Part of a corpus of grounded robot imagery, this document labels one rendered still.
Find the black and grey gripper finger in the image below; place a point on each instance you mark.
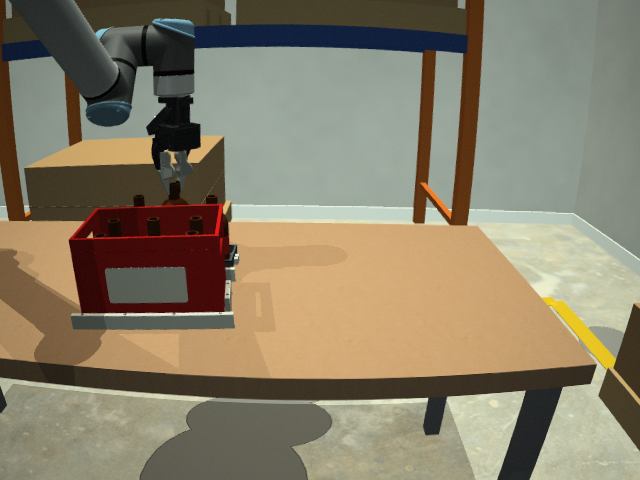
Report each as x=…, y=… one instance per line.
x=183, y=167
x=163, y=165

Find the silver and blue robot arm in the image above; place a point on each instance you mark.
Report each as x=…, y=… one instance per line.
x=167, y=45

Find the dark red crate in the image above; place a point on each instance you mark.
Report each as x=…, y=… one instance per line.
x=152, y=274

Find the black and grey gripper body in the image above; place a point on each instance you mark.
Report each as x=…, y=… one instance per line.
x=184, y=136

